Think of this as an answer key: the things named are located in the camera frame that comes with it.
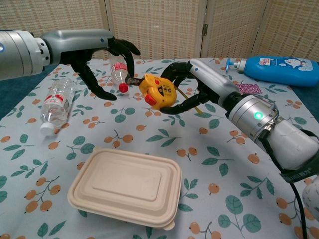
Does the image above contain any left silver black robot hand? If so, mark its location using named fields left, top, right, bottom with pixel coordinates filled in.
left=41, top=29, right=142, bottom=101

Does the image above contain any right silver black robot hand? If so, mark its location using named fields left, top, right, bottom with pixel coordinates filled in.
left=159, top=59, right=240, bottom=115

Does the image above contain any yellow tape measure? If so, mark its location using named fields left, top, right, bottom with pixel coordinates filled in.
left=126, top=74, right=203, bottom=117

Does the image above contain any purple patterned square patch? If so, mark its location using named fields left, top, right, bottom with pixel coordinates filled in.
left=235, top=83, right=263, bottom=95

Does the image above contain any clear bottle red cap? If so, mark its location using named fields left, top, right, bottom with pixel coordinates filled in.
left=110, top=56, right=132, bottom=95

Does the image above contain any clear bottle white cap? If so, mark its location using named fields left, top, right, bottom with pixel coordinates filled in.
left=39, top=77, right=76, bottom=136

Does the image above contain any blue pump lotion bottle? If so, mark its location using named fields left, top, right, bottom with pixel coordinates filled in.
left=225, top=55, right=319, bottom=87

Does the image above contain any woven folding screen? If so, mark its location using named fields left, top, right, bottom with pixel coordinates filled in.
left=0, top=0, right=319, bottom=62

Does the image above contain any floral fruit print tablecloth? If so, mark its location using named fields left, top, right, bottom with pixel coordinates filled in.
left=0, top=57, right=319, bottom=239

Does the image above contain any beige lidded food container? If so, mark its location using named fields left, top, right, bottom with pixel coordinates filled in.
left=67, top=146, right=182, bottom=230

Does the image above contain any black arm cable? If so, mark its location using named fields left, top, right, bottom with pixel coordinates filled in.
left=290, top=180, right=308, bottom=239

